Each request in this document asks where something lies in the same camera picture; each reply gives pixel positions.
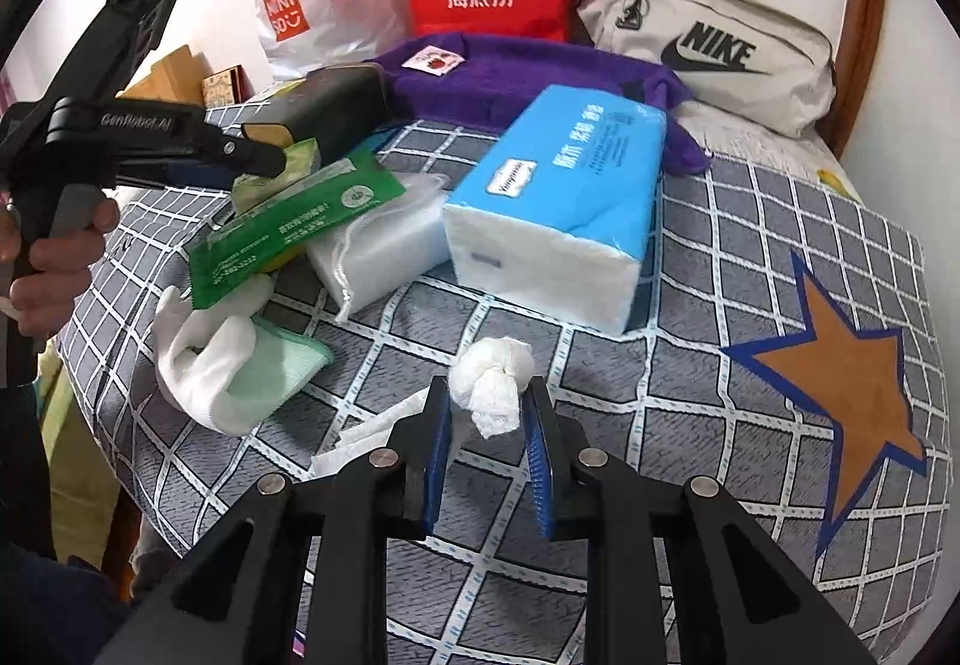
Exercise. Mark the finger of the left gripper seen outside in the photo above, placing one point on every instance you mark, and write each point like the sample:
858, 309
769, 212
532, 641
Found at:
250, 158

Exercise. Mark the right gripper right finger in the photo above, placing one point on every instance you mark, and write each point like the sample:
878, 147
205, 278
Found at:
563, 505

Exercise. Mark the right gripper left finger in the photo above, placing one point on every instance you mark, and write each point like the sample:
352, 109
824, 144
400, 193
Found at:
423, 443

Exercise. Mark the light green tissue packet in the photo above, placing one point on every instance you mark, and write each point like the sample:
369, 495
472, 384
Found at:
301, 160

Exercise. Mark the green wet wipes packet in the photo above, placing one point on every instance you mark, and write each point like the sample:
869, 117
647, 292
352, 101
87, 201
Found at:
225, 258

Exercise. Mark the white tissue ball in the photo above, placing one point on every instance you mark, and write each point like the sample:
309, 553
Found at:
487, 381

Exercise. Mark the white knit gloves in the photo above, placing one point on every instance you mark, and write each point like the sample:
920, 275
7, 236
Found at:
199, 352

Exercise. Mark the left hand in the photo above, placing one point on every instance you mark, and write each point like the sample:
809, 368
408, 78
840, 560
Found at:
61, 273

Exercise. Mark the patterned small box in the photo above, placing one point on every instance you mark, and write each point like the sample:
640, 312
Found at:
225, 88

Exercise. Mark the wooden furniture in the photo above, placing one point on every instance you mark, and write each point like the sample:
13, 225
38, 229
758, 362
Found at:
176, 78

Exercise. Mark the dark green tin box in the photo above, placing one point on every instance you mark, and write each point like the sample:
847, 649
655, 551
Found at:
337, 107

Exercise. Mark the light green cloth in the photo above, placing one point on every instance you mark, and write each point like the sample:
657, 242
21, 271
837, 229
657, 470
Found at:
280, 364

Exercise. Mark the blue tissue pack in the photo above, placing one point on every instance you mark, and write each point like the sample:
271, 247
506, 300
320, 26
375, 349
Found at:
555, 218

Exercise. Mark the purple towel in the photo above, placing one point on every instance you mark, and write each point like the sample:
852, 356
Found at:
484, 81

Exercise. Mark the grey checked quilt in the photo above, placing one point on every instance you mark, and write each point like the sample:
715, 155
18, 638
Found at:
663, 396

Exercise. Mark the fruit print bed sheet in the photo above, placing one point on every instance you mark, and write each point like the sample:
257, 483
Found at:
806, 157

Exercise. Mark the beige Nike bag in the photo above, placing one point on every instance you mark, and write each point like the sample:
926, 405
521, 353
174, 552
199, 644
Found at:
741, 56

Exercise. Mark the wooden bed headboard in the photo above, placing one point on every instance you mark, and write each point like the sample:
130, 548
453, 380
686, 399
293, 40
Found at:
854, 63

